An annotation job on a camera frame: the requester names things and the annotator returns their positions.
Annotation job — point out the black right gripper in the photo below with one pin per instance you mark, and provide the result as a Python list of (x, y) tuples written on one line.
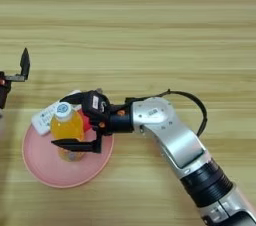
[(120, 121)]

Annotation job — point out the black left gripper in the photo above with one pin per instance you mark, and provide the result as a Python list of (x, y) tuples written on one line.
[(3, 90)]

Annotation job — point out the orange juice bottle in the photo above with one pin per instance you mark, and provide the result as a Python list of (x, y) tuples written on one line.
[(66, 126)]

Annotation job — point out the white remote control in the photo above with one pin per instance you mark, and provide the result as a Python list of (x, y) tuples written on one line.
[(43, 120)]

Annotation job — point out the red cube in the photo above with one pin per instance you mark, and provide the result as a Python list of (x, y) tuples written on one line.
[(87, 122)]

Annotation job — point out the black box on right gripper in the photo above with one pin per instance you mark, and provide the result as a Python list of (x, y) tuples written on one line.
[(95, 103)]

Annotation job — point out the pink round plate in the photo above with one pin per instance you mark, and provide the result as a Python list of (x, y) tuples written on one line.
[(66, 170)]

